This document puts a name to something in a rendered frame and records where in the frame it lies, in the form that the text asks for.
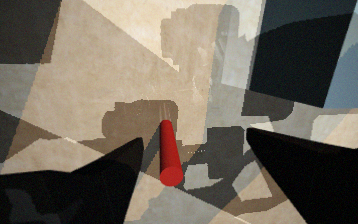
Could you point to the red peg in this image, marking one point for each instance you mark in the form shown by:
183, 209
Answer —
171, 172

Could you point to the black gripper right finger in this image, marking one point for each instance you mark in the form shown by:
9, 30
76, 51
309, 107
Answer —
320, 180

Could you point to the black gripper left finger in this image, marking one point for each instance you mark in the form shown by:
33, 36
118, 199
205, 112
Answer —
99, 192

